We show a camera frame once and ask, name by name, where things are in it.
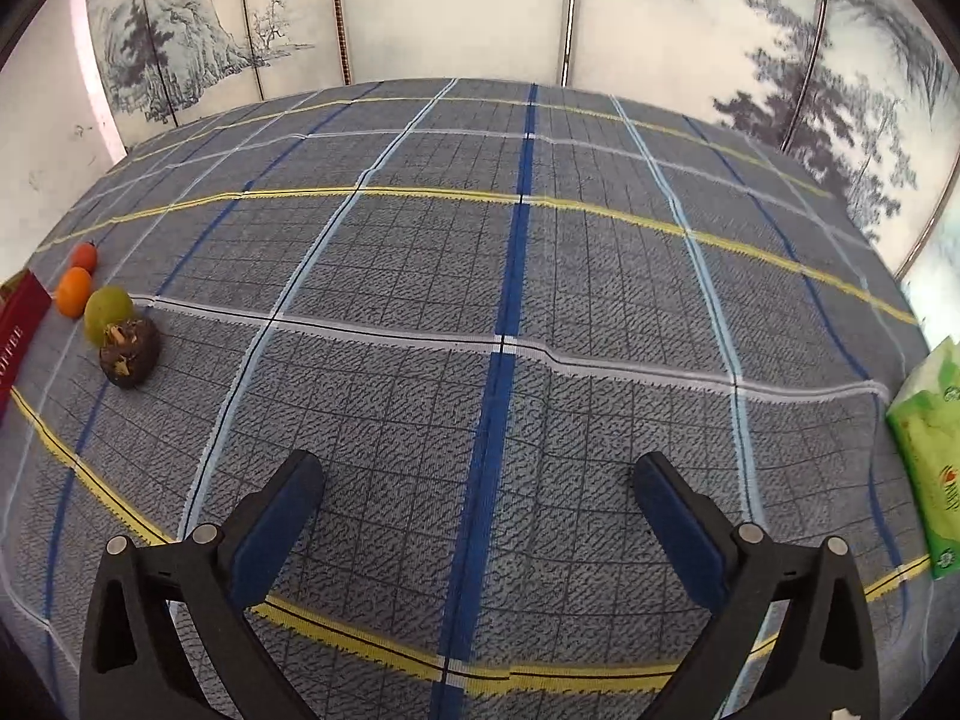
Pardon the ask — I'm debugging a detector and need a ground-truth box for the green round fruit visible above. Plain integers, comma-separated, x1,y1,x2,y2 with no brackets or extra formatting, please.
83,284,137,348

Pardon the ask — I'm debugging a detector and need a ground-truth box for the green tissue pack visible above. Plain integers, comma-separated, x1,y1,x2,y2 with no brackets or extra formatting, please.
887,337,960,578

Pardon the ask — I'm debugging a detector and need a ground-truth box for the orange tangerine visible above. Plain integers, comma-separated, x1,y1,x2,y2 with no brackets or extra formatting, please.
53,266,93,320

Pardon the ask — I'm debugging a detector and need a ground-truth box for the red gold toffee tin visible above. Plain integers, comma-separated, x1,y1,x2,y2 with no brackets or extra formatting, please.
0,268,52,416

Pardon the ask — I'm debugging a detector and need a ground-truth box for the small red tomato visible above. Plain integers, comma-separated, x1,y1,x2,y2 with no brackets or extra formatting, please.
70,241,98,275

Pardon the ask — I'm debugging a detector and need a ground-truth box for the grey plaid tablecloth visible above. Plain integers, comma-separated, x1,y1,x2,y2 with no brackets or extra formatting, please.
2,78,935,718

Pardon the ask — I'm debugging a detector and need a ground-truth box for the painted folding screen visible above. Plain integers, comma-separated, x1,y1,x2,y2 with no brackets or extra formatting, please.
81,0,960,350

